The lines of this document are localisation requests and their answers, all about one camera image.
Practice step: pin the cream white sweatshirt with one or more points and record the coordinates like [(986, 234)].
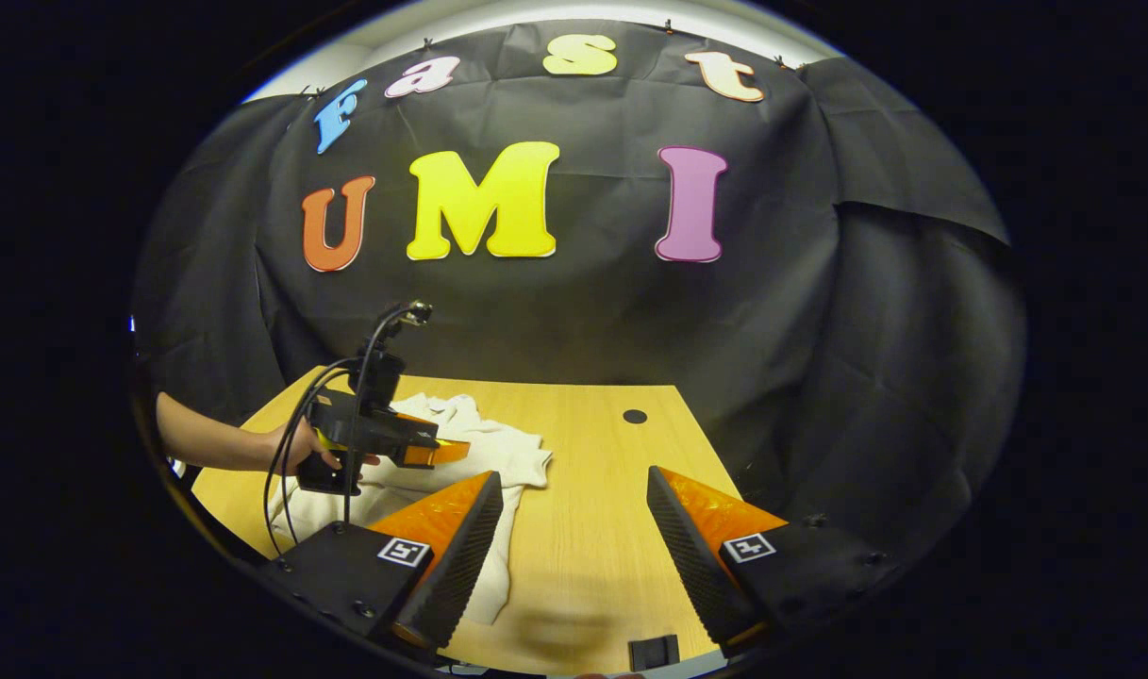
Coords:
[(498, 453)]

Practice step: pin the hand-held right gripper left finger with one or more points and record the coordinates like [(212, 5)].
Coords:
[(460, 566)]

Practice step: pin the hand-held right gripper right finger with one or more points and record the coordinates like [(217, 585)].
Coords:
[(691, 566)]

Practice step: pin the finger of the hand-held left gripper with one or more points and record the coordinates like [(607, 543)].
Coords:
[(437, 453)]

